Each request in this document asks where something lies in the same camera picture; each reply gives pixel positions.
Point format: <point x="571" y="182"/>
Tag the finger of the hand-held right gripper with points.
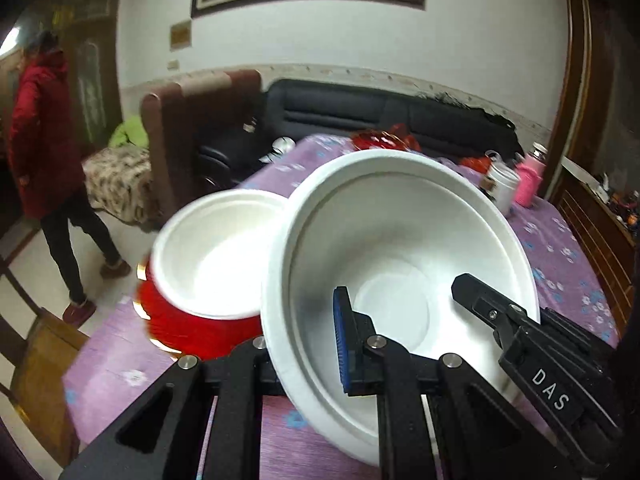
<point x="490" y="305"/>

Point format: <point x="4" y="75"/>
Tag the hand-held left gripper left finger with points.
<point x="250" y="360"/>

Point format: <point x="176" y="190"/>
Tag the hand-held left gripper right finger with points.
<point x="342" y="340"/>

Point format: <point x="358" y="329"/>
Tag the white foam bowl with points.
<point x="400" y="235"/>
<point x="215" y="255"/>

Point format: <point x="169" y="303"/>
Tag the purple floral tablecloth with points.
<point x="560" y="240"/>

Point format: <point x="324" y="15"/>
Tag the white jar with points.
<point x="502" y="187"/>

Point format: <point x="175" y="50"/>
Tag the wooden cabinet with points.
<point x="595" y="230"/>

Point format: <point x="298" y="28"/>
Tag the pink bottle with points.
<point x="529" y="180"/>

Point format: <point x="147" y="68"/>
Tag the small red object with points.
<point x="475" y="163"/>

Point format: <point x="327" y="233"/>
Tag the cluster of small trinkets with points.
<point x="620" y="205"/>

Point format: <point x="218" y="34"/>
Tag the red plate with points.
<point x="380" y="139"/>

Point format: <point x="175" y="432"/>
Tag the wooden chair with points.
<point x="45" y="355"/>

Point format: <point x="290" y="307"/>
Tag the patterned blanket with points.
<point x="120" y="185"/>

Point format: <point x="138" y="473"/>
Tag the black sofa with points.
<point x="350" y="105"/>

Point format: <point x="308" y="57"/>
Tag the brown chair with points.
<point x="200" y="120"/>

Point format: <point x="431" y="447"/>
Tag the green cloth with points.
<point x="127" y="132"/>

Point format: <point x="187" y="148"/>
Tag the wooden door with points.
<point x="95" y="60"/>

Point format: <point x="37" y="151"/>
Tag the wooden door frame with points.
<point x="575" y="60"/>

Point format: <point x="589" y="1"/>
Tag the wall socket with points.
<point x="173" y="65"/>

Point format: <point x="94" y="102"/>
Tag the gold wall plaque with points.
<point x="181" y="35"/>

